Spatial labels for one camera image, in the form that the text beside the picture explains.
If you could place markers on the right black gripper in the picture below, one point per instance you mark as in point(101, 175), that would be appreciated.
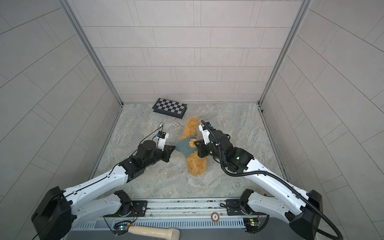
point(201, 148)

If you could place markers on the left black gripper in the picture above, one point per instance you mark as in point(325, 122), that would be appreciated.
point(167, 152)

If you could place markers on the grey-green teddy sweater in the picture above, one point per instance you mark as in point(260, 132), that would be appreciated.
point(184, 147)

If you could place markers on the tan teddy bear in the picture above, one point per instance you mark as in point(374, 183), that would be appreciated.
point(196, 165)

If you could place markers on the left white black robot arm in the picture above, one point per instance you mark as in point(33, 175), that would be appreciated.
point(49, 227)

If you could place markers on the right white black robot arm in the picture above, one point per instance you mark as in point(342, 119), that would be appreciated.
point(240, 163)

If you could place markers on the folded black white chessboard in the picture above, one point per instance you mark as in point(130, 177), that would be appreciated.
point(170, 108)

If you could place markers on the round red white sticker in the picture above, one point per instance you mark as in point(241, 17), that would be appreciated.
point(215, 217)

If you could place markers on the right green circuit board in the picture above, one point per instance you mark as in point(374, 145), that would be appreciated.
point(251, 225)

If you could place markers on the green circuit board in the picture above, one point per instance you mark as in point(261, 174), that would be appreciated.
point(251, 225)
point(121, 228)

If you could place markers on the left green circuit board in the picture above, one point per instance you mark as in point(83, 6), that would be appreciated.
point(121, 228)

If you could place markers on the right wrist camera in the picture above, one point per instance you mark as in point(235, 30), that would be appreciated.
point(205, 128)

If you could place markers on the aluminium mounting rail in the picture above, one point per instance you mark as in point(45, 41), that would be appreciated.
point(186, 207)

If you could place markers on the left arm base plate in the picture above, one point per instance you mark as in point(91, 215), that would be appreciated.
point(138, 209)

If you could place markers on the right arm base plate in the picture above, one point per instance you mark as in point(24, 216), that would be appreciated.
point(233, 207)

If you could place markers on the beige wooden handle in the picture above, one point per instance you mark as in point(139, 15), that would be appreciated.
point(166, 234)

